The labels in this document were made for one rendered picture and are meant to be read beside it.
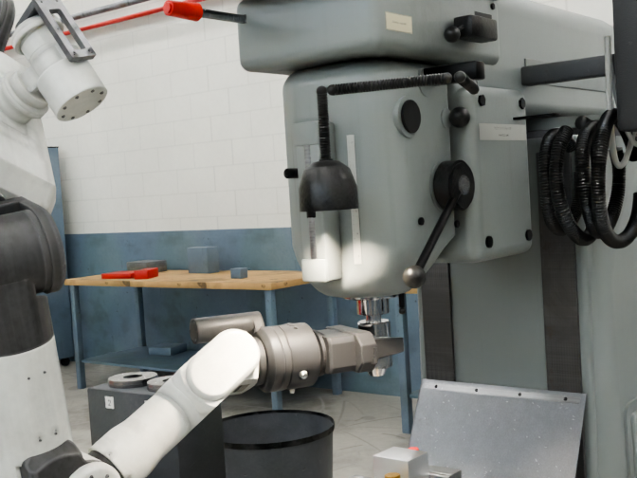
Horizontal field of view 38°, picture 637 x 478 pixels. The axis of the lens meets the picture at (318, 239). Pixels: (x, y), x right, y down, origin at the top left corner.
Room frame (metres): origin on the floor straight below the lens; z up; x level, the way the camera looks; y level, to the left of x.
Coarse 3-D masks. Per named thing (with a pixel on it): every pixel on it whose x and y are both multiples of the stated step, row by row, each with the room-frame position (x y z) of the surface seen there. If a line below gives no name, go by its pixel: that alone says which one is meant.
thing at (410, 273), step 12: (444, 168) 1.26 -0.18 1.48; (456, 168) 1.26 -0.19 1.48; (468, 168) 1.29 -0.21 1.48; (444, 180) 1.25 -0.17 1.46; (456, 180) 1.26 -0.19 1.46; (468, 180) 1.28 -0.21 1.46; (444, 192) 1.25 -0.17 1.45; (456, 192) 1.26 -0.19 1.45; (468, 192) 1.28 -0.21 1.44; (444, 204) 1.26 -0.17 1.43; (456, 204) 1.26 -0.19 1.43; (468, 204) 1.28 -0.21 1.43; (444, 216) 1.23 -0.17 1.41; (432, 240) 1.20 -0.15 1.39; (420, 264) 1.18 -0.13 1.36; (408, 276) 1.16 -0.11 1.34; (420, 276) 1.16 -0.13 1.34
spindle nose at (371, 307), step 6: (372, 300) 1.29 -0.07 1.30; (378, 300) 1.29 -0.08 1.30; (384, 300) 1.30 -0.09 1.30; (360, 306) 1.30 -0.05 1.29; (366, 306) 1.29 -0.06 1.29; (372, 306) 1.29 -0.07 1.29; (378, 306) 1.29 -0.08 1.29; (384, 306) 1.30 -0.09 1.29; (360, 312) 1.30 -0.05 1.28; (366, 312) 1.29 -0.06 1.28; (372, 312) 1.29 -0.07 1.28; (378, 312) 1.29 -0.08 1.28; (384, 312) 1.30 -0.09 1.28
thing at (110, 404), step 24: (120, 384) 1.65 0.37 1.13; (144, 384) 1.65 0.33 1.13; (96, 408) 1.66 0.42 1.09; (120, 408) 1.62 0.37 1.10; (216, 408) 1.63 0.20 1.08; (96, 432) 1.66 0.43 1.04; (192, 432) 1.58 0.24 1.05; (216, 432) 1.63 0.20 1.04; (168, 456) 1.56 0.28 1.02; (192, 456) 1.58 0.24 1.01; (216, 456) 1.63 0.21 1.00
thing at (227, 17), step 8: (168, 0) 1.17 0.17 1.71; (168, 8) 1.17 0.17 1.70; (176, 8) 1.17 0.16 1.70; (184, 8) 1.18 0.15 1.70; (192, 8) 1.19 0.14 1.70; (200, 8) 1.20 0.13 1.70; (176, 16) 1.18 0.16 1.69; (184, 16) 1.19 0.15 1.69; (192, 16) 1.19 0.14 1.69; (200, 16) 1.20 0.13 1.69; (208, 16) 1.22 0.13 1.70; (216, 16) 1.23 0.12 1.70; (224, 16) 1.24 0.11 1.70; (232, 16) 1.25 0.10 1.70; (240, 16) 1.27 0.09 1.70
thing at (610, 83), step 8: (608, 40) 1.33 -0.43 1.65; (608, 48) 1.33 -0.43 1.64; (608, 56) 1.33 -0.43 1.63; (608, 64) 1.33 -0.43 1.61; (608, 72) 1.34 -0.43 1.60; (608, 80) 1.34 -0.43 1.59; (608, 88) 1.34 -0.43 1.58; (608, 96) 1.34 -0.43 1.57; (608, 104) 1.35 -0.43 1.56; (616, 104) 1.37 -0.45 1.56; (632, 136) 1.38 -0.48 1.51; (632, 144) 1.38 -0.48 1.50; (616, 152) 1.37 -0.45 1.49; (616, 160) 1.37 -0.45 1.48; (624, 160) 1.39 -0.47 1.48
